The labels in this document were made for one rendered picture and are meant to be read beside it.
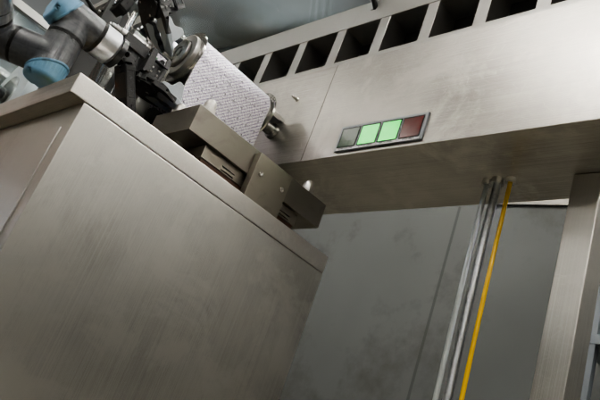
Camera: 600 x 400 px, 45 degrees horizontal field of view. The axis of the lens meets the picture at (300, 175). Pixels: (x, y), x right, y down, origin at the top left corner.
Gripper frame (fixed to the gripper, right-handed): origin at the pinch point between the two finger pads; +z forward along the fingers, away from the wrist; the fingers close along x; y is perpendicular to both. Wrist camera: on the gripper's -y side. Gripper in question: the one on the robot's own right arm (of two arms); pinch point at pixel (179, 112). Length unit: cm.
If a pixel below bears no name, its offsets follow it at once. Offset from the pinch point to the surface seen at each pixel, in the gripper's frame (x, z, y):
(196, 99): -0.2, 2.4, 5.5
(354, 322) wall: 123, 205, 31
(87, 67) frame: 33.1, -12.3, 11.7
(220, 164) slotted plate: -19.0, 4.1, -13.4
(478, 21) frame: -50, 31, 38
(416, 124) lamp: -43, 29, 10
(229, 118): -0.3, 12.3, 7.1
